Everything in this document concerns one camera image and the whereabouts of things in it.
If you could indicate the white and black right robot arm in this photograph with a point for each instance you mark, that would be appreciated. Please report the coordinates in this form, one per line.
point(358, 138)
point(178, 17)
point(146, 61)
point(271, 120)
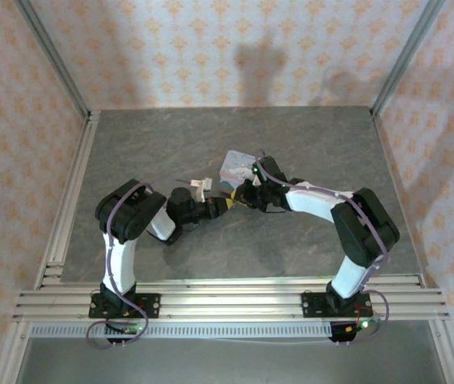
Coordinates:
point(310, 202)

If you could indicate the green lit circuit board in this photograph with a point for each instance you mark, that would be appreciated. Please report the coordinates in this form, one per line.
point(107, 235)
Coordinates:
point(366, 324)
point(132, 329)

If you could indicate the aluminium crossbeam rail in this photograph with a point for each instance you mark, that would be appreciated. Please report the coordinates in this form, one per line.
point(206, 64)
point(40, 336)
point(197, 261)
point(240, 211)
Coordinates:
point(230, 304)

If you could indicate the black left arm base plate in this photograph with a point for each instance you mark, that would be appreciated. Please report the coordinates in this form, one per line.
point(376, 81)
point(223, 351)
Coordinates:
point(150, 306)

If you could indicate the aluminium side rail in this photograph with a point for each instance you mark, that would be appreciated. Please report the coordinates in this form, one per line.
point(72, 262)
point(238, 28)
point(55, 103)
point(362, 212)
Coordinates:
point(76, 180)

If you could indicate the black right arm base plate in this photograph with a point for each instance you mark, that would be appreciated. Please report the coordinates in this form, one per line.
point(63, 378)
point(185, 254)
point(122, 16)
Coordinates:
point(312, 305)

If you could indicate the aluminium corner post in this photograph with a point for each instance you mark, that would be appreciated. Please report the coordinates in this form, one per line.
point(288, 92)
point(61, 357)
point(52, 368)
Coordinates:
point(402, 60)
point(56, 60)

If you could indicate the aluminium frame leg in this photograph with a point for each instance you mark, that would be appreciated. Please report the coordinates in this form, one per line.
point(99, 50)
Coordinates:
point(448, 356)
point(12, 356)

